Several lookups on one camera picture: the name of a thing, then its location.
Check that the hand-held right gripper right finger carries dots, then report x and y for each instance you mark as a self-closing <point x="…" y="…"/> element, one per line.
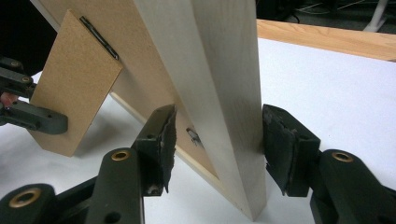
<point x="299" y="155"/>

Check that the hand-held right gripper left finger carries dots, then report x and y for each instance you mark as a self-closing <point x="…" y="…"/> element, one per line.
<point x="152" y="149"/>

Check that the wooden picture frame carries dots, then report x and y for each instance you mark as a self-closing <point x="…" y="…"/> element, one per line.
<point x="218" y="62"/>

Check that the white metal desk frame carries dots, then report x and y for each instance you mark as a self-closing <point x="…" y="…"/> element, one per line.
<point x="376" y="15"/>

